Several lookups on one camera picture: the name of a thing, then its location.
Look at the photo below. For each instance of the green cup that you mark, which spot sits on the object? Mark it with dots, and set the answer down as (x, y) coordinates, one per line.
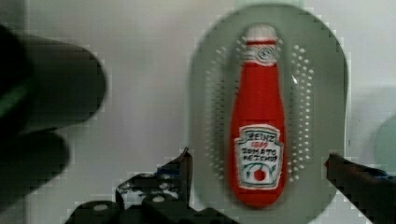
(385, 146)

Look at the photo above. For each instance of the green oval strainer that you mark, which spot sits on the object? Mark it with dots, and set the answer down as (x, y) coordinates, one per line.
(313, 86)

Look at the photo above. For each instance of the black cylinder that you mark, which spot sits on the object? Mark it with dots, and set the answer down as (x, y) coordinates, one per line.
(29, 161)
(47, 84)

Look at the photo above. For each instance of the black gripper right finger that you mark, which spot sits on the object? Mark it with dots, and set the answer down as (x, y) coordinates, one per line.
(371, 190)

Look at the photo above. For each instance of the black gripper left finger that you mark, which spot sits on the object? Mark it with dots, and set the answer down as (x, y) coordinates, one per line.
(162, 197)

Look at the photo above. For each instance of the red ketchup bottle toy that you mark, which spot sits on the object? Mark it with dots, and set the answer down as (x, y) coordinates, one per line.
(257, 155)

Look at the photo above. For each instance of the black cylinder lower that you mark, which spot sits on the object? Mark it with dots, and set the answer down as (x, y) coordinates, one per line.
(29, 161)

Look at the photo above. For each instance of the black cylinder upper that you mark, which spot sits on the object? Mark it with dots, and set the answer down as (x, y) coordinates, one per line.
(47, 84)

